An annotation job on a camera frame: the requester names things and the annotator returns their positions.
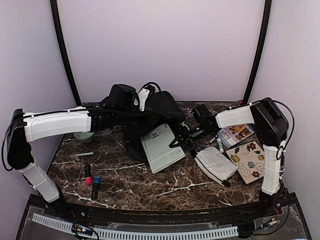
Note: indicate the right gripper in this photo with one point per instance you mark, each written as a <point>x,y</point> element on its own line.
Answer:
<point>187,137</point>

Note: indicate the pale green notebook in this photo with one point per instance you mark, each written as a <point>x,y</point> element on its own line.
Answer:
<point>157,150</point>

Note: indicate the black backpack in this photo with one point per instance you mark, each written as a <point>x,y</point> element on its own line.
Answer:
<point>162,108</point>

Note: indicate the white fabric pouch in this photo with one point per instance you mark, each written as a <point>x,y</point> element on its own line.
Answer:
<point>215,165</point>

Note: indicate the dog picture book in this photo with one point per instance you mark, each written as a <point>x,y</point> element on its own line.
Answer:
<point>233,135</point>

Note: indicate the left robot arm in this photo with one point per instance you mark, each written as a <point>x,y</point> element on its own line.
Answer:
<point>27,128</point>

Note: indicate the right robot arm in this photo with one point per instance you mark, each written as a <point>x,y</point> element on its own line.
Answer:
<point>271,128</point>

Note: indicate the green cap glue stick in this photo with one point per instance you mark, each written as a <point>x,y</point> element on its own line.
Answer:
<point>220,145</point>

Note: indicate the pale green ceramic bowl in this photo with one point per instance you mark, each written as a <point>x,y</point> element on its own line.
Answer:
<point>84,137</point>

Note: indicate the green tip white pen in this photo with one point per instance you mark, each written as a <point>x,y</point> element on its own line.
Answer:
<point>82,154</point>

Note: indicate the floral ceramic tile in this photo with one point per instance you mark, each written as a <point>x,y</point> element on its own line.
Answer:
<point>250,160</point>

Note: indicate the pink cap black marker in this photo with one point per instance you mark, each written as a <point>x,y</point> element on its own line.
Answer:
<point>87,175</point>

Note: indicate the blue cap black marker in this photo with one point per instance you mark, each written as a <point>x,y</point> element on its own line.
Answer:
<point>95,187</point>

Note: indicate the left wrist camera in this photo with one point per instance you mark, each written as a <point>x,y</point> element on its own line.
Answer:
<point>144,94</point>

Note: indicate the white slotted cable duct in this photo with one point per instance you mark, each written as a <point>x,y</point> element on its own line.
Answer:
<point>121,231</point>

